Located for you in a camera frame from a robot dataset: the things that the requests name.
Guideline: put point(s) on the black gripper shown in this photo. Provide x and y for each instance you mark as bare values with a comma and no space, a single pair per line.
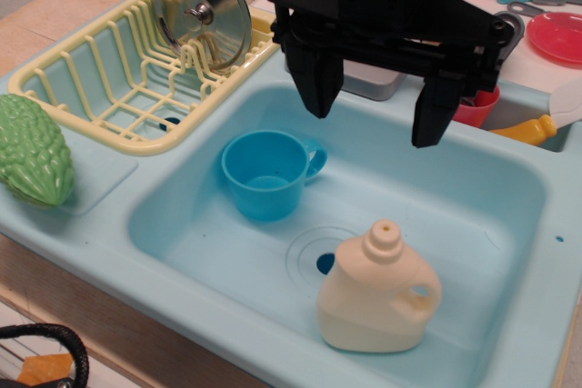
427,38

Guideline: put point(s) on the cream detergent bottle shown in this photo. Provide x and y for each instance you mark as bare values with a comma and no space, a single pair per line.
379,295

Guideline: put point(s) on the blue cup in sink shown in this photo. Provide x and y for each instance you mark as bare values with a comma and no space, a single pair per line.
267,171

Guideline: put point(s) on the yellow drying rack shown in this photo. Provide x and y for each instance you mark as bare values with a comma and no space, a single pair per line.
116,82

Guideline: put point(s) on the grey toy faucet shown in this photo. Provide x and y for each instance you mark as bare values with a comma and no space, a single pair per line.
369,81

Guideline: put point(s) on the red cup in holder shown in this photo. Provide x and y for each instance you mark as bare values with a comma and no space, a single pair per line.
474,111

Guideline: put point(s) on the red plate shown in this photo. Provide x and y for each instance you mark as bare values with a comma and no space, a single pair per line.
556,36

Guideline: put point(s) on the white utensil at edge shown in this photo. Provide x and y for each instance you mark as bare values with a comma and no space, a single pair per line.
564,104

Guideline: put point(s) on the grey slotted spatula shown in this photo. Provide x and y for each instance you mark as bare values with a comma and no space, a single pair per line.
521,8

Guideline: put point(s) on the steel pot lid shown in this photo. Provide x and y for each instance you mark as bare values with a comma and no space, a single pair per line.
223,27

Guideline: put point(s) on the green bitter gourd toy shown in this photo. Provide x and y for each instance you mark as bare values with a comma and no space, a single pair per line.
36,162

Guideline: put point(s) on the orange paper piece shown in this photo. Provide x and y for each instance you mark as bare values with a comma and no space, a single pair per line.
45,368

